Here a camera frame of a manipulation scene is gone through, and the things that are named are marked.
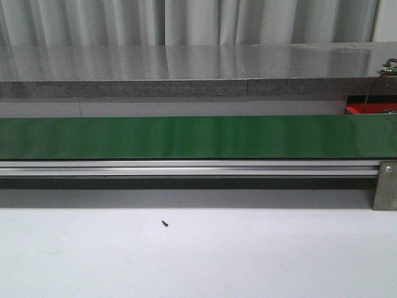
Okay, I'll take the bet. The grey stone counter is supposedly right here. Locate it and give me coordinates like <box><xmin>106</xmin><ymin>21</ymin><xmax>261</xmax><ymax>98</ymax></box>
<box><xmin>1</xmin><ymin>42</ymin><xmax>396</xmax><ymax>98</ymax></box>

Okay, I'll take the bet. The green conveyor belt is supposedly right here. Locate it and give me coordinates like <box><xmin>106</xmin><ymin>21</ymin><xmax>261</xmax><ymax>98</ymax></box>
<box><xmin>1</xmin><ymin>114</ymin><xmax>396</xmax><ymax>160</ymax></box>

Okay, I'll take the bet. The red plastic tray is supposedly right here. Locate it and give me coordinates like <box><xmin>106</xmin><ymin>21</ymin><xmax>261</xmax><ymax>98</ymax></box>
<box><xmin>345</xmin><ymin>96</ymin><xmax>396</xmax><ymax>114</ymax></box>

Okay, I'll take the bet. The small green circuit board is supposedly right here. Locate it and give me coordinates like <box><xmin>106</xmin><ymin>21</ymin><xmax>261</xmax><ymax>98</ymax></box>
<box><xmin>378</xmin><ymin>63</ymin><xmax>397</xmax><ymax>75</ymax></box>

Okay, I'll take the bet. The grey curtain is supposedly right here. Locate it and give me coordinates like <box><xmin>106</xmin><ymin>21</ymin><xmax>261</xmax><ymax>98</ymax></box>
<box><xmin>1</xmin><ymin>1</ymin><xmax>378</xmax><ymax>47</ymax></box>

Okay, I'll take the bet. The aluminium conveyor side rail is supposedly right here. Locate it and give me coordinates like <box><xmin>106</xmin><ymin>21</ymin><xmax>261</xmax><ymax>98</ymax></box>
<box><xmin>1</xmin><ymin>160</ymin><xmax>381</xmax><ymax>177</ymax></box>

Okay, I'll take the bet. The steel conveyor support bracket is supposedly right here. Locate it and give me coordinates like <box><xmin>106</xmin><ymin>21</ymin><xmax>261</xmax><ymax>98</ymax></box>
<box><xmin>372</xmin><ymin>160</ymin><xmax>397</xmax><ymax>211</ymax></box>

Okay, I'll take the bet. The red black wire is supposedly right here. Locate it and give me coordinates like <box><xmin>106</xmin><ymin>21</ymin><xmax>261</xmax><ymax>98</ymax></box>
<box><xmin>363</xmin><ymin>58</ymin><xmax>397</xmax><ymax>114</ymax></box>

